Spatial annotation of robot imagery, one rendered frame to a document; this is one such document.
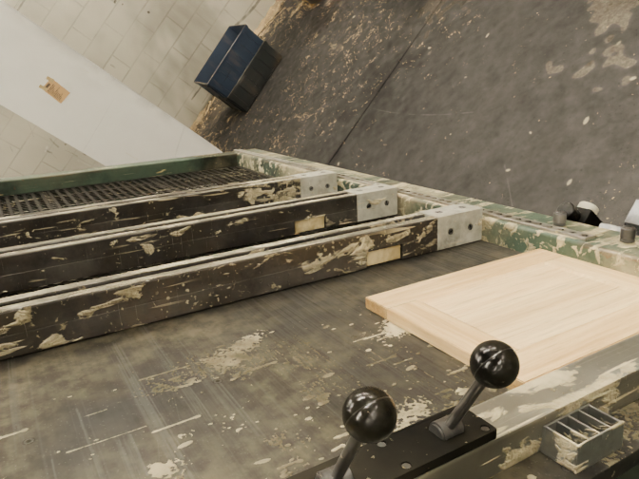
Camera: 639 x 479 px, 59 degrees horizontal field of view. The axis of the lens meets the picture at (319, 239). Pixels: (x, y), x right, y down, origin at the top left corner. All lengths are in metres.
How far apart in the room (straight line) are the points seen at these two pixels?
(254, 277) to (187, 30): 5.16
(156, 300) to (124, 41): 5.09
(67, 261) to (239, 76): 4.04
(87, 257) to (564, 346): 0.85
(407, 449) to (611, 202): 1.86
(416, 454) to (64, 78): 4.15
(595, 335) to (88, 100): 4.05
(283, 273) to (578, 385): 0.52
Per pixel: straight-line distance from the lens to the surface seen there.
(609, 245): 1.12
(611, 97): 2.60
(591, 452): 0.62
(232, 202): 1.55
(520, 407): 0.62
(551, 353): 0.77
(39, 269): 1.18
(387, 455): 0.52
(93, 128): 4.54
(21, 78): 4.48
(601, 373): 0.70
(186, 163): 2.30
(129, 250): 1.19
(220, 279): 0.94
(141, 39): 5.94
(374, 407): 0.39
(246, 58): 5.11
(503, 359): 0.46
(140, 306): 0.92
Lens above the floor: 1.80
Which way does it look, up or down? 34 degrees down
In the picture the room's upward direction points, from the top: 57 degrees counter-clockwise
